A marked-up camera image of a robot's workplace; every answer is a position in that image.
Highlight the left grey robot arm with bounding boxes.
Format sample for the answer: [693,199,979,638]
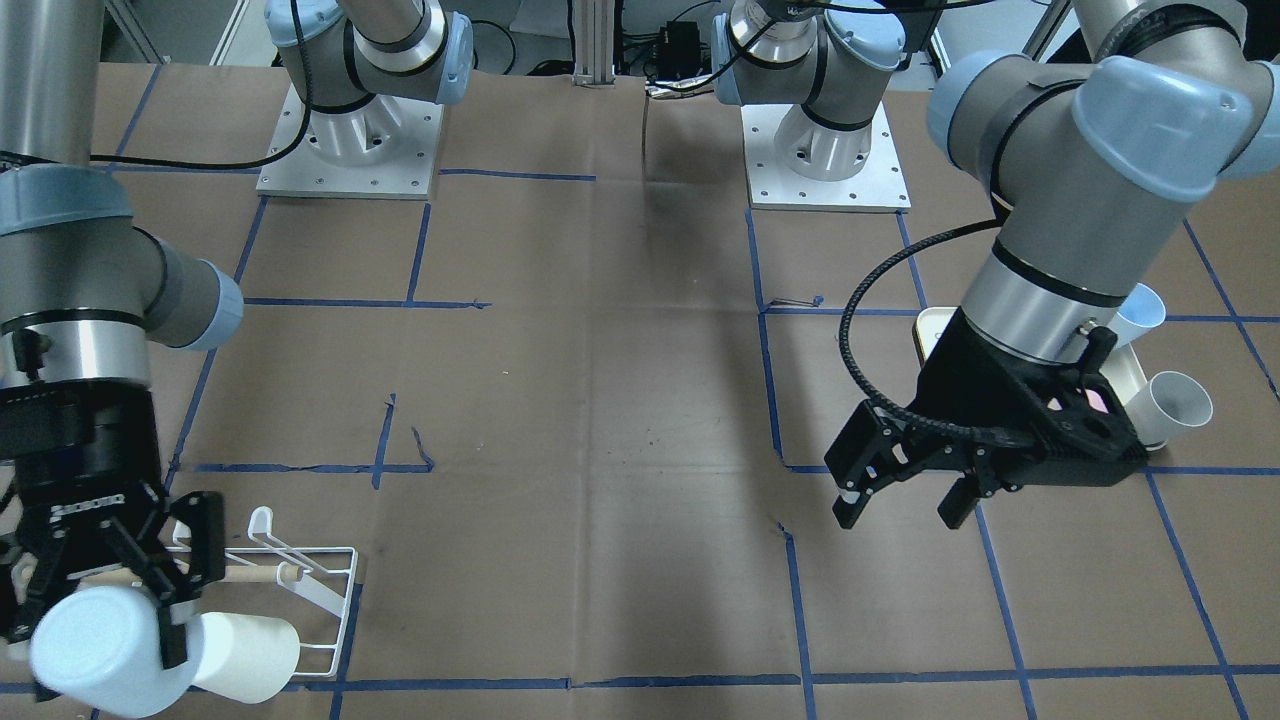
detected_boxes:
[826,1,1277,529]

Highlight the pale green plastic cup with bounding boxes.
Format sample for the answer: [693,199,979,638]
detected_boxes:
[193,612,300,705]

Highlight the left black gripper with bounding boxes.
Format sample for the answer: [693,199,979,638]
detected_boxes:
[826,310,1149,530]

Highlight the aluminium frame post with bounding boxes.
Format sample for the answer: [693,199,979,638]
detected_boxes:
[570,0,622,87]

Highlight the light blue plastic cup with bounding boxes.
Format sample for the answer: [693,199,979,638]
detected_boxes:
[29,585,204,717]

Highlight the white wire cup rack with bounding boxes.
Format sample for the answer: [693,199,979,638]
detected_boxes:
[191,506,360,694]

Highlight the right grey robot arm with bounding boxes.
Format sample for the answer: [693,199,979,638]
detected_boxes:
[3,1,243,669]

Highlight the cream plastic tray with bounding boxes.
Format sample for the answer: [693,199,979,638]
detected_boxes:
[913,306,1151,430]

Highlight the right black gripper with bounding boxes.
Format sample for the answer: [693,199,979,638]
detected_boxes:
[1,380,227,670]

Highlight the black braided cable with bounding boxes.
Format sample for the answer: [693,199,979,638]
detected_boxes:
[838,218,1011,441]

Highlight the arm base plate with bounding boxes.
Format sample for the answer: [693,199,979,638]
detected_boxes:
[741,105,911,213]
[256,95,445,201]

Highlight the grey plastic cup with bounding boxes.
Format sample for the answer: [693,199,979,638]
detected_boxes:
[1124,372,1213,448]

